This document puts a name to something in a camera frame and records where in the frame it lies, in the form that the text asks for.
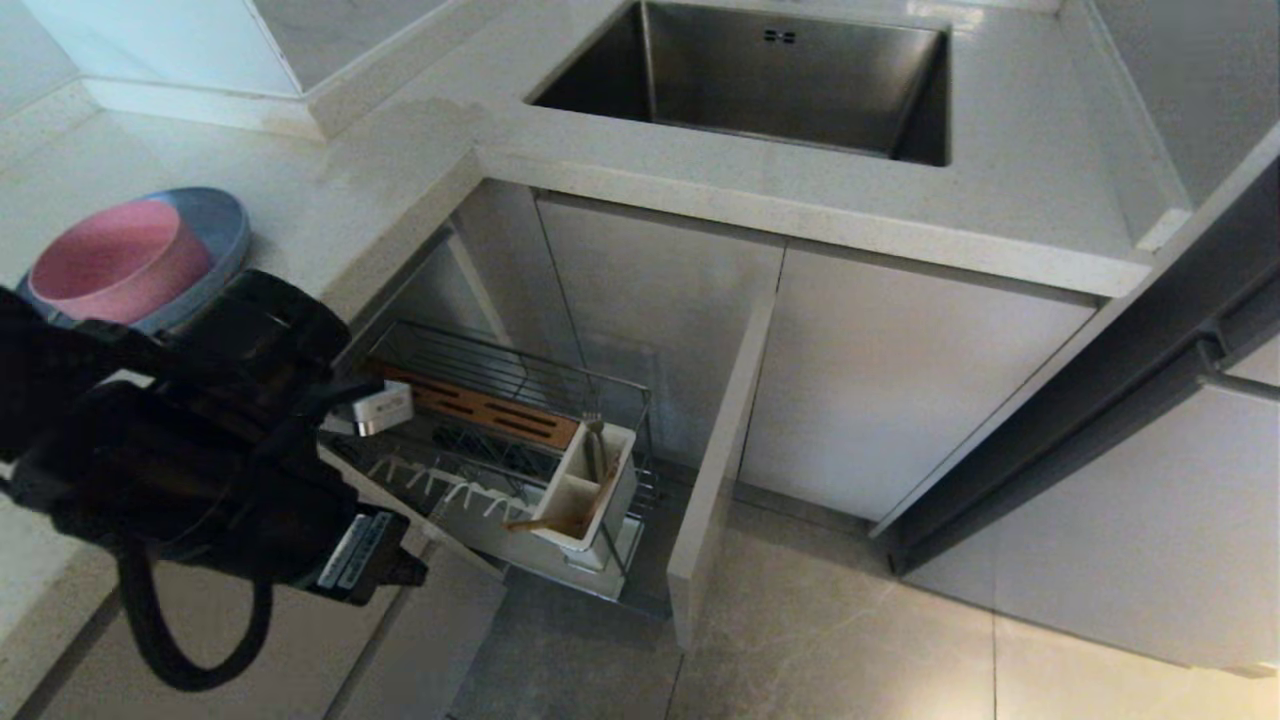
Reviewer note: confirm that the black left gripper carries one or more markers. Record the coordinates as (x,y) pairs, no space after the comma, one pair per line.
(220,490)

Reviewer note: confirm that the pink speckled bowl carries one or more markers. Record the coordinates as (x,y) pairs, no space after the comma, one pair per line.
(120,265)

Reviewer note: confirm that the blue round plate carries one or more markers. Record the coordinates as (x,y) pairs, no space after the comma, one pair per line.
(225,225)

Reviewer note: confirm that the wooden chopstick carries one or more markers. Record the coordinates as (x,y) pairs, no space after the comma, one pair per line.
(530,524)
(550,530)

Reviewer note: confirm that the metal fork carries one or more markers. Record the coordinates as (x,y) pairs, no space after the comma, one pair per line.
(595,445)

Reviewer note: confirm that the beige pull-out cabinet front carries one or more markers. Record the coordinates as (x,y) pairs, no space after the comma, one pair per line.
(715,470)

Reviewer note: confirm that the large beige drawer front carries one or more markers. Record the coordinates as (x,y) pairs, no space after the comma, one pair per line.
(300,660)

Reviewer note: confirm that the small beige drawer front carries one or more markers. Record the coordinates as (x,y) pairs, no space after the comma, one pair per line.
(440,650)

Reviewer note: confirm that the brown slotted wooden board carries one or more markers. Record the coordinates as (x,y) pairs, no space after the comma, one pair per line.
(480,408)

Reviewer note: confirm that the white drip tray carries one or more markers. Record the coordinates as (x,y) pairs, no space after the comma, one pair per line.
(490,540)

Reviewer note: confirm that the chopsticks bundle in holder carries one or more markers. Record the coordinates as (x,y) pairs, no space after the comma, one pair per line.
(598,505)

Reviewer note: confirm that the white two-compartment cutlery holder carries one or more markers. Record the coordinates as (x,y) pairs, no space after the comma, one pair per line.
(618,480)

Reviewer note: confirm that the narrow beige cabinet door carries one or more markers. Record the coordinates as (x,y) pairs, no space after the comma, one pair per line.
(680,280)

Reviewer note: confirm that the wide beige cabinet door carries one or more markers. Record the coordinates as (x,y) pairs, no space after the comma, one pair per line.
(900,390)

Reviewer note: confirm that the stainless steel sink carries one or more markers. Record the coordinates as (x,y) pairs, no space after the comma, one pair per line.
(790,90)

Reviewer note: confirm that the white appliance front panel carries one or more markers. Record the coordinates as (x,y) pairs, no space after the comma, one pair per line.
(1150,530)

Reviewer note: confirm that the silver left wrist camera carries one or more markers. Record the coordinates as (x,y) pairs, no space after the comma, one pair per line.
(385,408)

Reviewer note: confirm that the dark grey door frame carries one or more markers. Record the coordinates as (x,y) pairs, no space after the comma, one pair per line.
(1100,400)

